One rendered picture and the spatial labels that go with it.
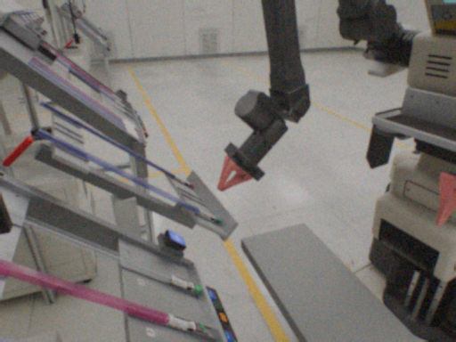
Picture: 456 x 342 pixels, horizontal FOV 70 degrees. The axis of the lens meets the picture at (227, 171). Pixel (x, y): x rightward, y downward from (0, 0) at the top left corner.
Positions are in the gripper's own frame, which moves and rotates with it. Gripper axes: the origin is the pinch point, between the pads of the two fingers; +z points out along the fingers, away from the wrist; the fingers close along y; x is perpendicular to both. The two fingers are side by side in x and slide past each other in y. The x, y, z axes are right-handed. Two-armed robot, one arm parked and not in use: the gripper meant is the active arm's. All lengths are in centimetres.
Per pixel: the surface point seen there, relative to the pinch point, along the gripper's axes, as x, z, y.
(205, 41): 201, -105, -738
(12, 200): -34.0, 20.0, 5.8
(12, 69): -47, 23, -74
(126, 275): -12.8, 20.1, 13.8
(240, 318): 76, 53, -31
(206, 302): 5.5, 18.6, 15.1
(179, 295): -0.1, 20.2, 13.7
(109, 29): 25, 16, -738
